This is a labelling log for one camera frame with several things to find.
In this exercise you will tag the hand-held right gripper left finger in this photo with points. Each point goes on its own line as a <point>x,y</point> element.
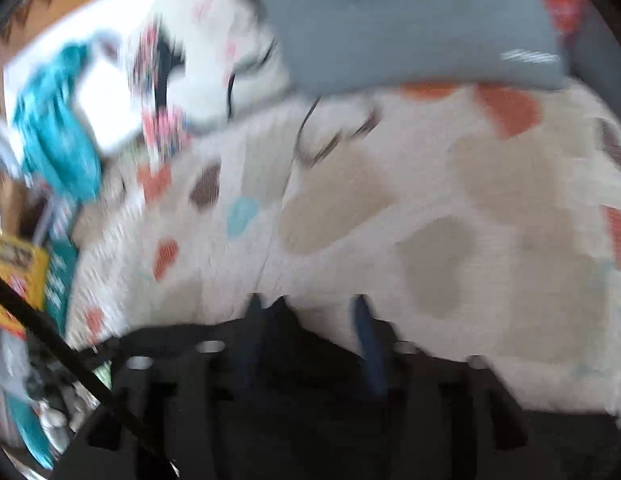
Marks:
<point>254,345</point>

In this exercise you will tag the dark cloth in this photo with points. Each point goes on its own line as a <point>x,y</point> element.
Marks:
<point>310,400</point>

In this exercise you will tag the white flat box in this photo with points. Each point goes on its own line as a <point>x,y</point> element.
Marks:
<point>108,105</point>

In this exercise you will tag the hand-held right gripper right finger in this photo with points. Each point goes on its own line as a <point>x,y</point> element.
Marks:
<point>368,352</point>

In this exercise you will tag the yellow box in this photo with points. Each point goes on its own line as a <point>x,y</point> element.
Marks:
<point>18,270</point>

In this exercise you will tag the white spotted printed blanket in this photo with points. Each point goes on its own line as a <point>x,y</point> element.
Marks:
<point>440,185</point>

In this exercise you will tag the grey pants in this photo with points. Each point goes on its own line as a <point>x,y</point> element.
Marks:
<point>390,25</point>

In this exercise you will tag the teal cloth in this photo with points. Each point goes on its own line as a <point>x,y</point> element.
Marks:
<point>55,130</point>

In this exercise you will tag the white pink printed cloth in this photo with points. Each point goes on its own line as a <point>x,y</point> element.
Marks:
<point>210,50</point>

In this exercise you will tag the teal book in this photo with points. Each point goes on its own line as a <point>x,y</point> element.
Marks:
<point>60,270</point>

